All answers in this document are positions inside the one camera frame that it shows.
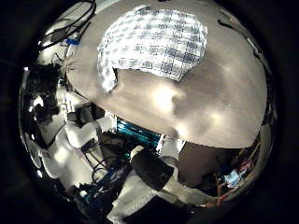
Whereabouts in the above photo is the blue white plaid cloth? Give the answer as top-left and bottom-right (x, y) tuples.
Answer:
(96, 5), (208, 93)

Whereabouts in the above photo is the teal rack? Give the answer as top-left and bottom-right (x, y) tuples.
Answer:
(115, 117), (163, 149)

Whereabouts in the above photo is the tray of small boxes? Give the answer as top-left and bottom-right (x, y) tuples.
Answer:
(214, 139), (263, 206)

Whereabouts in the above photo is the blue clamp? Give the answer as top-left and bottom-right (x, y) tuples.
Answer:
(65, 37), (81, 47)

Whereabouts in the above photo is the black cable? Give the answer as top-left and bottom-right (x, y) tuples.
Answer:
(38, 0), (97, 50)

